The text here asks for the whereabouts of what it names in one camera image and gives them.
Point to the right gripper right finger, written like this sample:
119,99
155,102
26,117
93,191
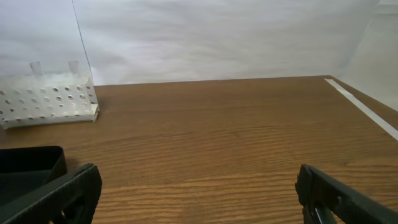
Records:
339,199

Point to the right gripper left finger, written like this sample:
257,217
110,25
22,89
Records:
62,199

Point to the clear test tube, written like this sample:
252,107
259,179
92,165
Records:
35,68
74,67

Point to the black tray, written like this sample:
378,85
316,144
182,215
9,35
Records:
28,168

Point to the white test tube rack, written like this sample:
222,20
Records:
46,102

